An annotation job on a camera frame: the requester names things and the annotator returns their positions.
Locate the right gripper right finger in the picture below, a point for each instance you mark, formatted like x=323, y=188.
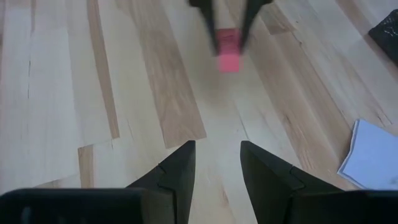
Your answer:
x=311, y=205

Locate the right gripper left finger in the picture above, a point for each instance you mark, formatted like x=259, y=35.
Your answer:
x=109, y=205

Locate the black mesh desk organizer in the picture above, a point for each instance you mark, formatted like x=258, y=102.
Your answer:
x=387, y=37

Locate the pink eraser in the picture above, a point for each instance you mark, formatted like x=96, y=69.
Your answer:
x=229, y=59

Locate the pale lavender sticky note pad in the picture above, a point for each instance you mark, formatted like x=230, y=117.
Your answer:
x=373, y=155

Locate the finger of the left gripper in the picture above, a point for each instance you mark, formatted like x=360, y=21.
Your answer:
x=253, y=12
x=209, y=15

